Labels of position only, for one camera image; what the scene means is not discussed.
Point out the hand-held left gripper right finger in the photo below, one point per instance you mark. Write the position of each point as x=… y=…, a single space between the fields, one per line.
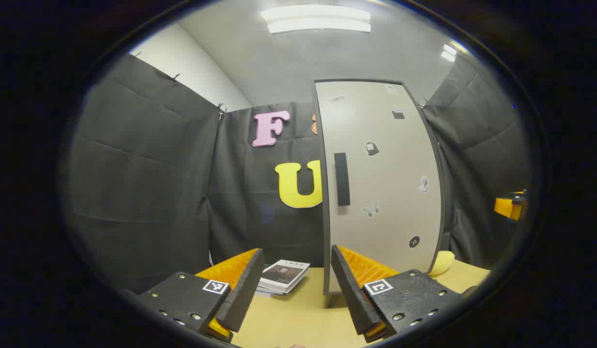
x=351 y=295

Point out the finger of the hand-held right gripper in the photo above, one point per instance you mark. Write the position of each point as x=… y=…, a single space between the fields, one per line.
x=508 y=207

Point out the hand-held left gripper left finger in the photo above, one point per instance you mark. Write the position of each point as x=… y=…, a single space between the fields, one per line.
x=242 y=295

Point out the dark grey cabinet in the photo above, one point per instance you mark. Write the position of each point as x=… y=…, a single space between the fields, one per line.
x=326 y=270

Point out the grey cabinet door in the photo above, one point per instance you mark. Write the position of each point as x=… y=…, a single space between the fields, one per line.
x=390 y=193

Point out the grey cover book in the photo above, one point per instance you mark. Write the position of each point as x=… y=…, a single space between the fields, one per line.
x=284 y=274

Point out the yellow round bun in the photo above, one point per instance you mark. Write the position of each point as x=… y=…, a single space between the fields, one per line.
x=442 y=263

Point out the black backdrop cloth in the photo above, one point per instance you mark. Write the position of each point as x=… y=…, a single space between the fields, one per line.
x=143 y=169

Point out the small ceiling light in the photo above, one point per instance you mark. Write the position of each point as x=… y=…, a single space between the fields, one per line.
x=448 y=52

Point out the large ceiling light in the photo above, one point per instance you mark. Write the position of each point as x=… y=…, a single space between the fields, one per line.
x=317 y=18

